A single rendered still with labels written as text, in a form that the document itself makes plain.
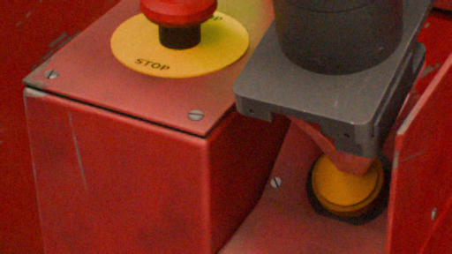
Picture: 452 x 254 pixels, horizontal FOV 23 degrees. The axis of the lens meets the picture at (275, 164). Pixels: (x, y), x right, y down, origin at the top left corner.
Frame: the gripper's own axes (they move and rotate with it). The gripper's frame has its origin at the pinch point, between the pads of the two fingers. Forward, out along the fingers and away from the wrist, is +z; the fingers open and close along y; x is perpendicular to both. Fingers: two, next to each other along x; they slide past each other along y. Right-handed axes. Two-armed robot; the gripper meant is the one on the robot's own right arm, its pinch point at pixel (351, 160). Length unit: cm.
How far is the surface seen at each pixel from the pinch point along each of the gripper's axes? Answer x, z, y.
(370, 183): -1.1, 1.1, -0.4
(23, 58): 36.4, 18.4, 15.6
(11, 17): 36.9, 14.7, 16.6
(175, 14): 9.2, -7.2, 0.5
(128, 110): 9.1, -6.0, -5.1
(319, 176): 1.6, 1.2, -0.7
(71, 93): 12.3, -6.0, -5.0
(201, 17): 8.2, -6.6, 1.3
